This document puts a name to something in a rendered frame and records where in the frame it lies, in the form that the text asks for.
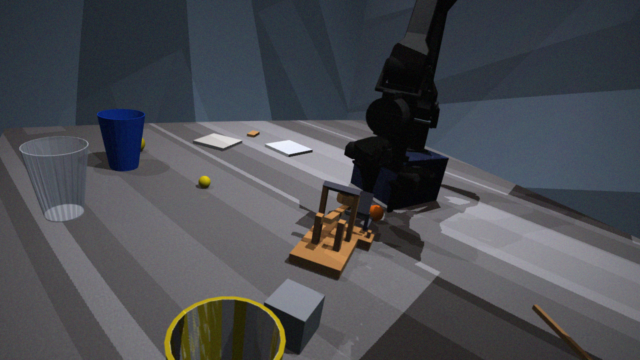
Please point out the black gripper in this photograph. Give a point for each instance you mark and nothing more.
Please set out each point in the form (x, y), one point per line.
(409, 178)

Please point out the orange ball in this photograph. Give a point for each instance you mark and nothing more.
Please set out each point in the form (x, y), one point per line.
(376, 212)

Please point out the orange wooden catapult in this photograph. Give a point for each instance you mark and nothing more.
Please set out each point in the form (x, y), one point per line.
(329, 244)

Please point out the tan wooden bar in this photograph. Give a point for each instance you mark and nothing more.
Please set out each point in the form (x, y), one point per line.
(565, 337)

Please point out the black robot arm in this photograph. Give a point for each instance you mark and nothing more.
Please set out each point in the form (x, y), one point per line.
(410, 92)

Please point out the white flat square slab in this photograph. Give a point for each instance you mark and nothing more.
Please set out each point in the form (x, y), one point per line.
(218, 142)
(288, 148)

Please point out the dark blue cup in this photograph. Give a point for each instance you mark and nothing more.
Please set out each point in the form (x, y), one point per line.
(122, 132)

